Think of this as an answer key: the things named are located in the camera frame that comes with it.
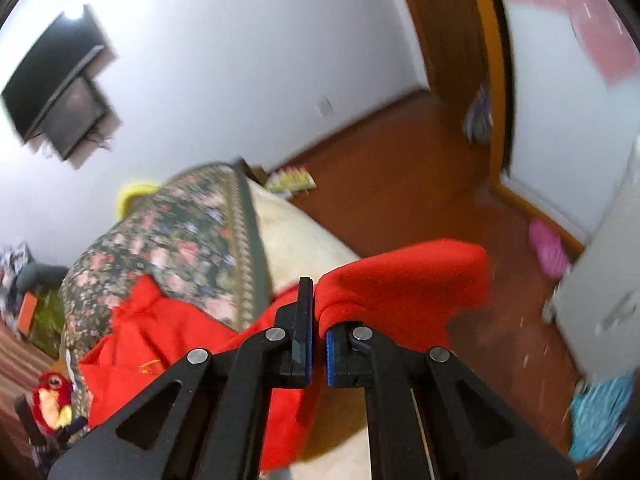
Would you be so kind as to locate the pink slipper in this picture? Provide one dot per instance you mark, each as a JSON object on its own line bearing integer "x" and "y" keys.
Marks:
{"x": 547, "y": 247}

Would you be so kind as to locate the patterned cloth pile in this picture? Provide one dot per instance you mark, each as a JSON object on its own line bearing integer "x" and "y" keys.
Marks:
{"x": 11, "y": 270}

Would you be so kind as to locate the pink wall decoration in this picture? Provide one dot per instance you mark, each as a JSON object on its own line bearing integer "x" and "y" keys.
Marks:
{"x": 595, "y": 25}

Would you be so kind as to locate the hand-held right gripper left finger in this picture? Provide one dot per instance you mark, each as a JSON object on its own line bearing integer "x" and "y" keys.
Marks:
{"x": 309, "y": 360}

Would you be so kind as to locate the white cabinet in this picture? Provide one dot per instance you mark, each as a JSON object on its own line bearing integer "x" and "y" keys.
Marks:
{"x": 600, "y": 280}

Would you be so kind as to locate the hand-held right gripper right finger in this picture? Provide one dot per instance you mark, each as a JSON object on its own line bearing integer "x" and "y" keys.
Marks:
{"x": 330, "y": 360}

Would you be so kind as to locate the orange box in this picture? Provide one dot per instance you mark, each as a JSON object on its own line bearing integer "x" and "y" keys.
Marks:
{"x": 28, "y": 312}

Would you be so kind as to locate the red plush toy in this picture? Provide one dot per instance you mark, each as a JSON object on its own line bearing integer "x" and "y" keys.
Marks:
{"x": 50, "y": 400}

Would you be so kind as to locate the floral blanket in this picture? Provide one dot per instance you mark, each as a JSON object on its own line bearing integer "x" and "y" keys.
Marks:
{"x": 175, "y": 230}

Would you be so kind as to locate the black wall television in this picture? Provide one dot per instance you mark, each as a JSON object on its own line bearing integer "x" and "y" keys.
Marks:
{"x": 55, "y": 75}

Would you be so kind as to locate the red garment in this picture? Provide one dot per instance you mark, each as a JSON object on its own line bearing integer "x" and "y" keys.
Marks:
{"x": 400, "y": 280}

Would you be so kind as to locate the white wall socket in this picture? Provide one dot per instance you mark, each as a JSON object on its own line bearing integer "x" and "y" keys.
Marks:
{"x": 325, "y": 106}

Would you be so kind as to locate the wooden door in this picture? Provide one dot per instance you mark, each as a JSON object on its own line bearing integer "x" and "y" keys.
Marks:
{"x": 445, "y": 35}

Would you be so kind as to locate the yellow plastic stool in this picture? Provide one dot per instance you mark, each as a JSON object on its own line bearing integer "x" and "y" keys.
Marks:
{"x": 131, "y": 196}

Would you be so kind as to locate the grey hanging cloth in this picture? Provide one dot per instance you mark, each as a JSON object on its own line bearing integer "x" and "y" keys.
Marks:
{"x": 477, "y": 115}

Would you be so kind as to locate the blue cloth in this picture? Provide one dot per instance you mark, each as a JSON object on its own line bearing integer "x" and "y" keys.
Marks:
{"x": 597, "y": 415}

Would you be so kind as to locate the cream bed sheet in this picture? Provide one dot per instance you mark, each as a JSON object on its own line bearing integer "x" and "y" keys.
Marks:
{"x": 300, "y": 240}

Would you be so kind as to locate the green fuzzy cloth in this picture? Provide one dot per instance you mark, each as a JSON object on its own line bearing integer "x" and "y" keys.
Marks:
{"x": 50, "y": 322}

